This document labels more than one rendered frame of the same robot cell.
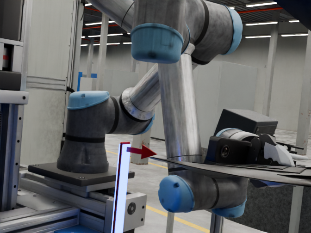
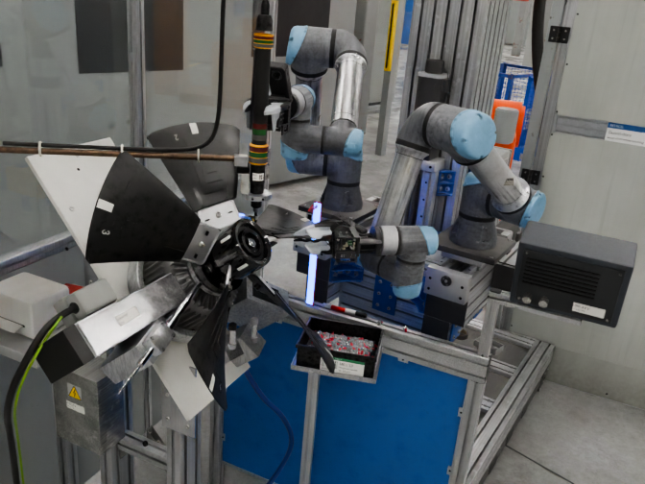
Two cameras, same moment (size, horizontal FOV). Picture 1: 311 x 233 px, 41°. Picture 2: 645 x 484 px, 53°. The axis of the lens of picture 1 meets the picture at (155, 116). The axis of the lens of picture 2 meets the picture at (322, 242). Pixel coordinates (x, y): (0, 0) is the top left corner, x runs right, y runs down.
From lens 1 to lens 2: 1.87 m
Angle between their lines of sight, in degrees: 84
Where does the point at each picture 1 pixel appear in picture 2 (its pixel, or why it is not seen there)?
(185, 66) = (395, 164)
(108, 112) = (481, 195)
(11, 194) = not seen: hidden behind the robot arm
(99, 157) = (465, 232)
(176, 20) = (284, 138)
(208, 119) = not seen: outside the picture
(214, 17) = (433, 124)
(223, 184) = (386, 262)
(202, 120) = not seen: outside the picture
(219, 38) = (441, 143)
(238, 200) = (395, 282)
